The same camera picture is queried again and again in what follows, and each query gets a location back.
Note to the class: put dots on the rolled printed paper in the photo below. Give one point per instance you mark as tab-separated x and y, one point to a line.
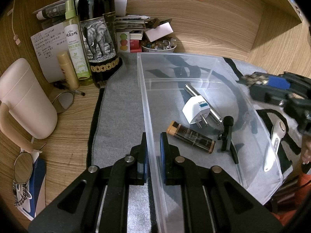
52	11

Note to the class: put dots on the round metal mirror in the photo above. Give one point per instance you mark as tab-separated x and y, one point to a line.
23	167

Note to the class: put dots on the fruit print card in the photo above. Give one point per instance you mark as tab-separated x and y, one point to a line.
123	41

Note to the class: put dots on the black pen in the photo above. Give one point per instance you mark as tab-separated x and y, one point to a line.
77	92

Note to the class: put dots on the dark wine bottle elephant label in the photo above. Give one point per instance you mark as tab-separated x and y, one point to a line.
97	9

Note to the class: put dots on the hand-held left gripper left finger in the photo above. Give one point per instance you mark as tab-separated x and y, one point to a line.
145	172

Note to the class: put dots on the silver metal rod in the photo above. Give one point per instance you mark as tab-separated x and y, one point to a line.
192	91

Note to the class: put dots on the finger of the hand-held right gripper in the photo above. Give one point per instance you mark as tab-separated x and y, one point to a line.
278	82
264	94

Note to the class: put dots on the yellow cosmetic tube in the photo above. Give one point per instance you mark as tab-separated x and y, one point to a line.
66	70

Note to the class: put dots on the person's orange clothing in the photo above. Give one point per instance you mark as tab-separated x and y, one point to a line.
303	187

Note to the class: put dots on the bowl of small stones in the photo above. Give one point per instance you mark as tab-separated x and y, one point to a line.
158	49

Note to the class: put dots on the brown cosmetic tube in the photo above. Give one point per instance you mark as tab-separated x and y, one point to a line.
192	137

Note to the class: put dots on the grey mat with black pattern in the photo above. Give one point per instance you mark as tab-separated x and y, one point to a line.
116	116

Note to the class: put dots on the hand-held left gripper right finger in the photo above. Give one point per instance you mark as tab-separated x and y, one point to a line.
162	165

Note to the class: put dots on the black clip microphone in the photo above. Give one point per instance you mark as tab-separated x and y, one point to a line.
227	136

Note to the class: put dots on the clear plastic storage box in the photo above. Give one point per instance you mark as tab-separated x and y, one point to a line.
170	82

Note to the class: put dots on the white travel adapter plug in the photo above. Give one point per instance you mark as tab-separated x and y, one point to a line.
194	109

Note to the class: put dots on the green spray bottle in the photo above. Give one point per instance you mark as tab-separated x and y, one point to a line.
75	53

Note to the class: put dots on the blue and white box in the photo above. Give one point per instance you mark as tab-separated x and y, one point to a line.
38	187

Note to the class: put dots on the white handheld facial massager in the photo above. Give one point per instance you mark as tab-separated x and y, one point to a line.
275	140

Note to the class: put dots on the small white cardboard box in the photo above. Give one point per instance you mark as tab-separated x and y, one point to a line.
160	31

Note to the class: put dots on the handwritten white note paper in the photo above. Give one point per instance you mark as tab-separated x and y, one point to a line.
46	51

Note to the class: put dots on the stack of books and papers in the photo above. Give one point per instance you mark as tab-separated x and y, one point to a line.
134	43

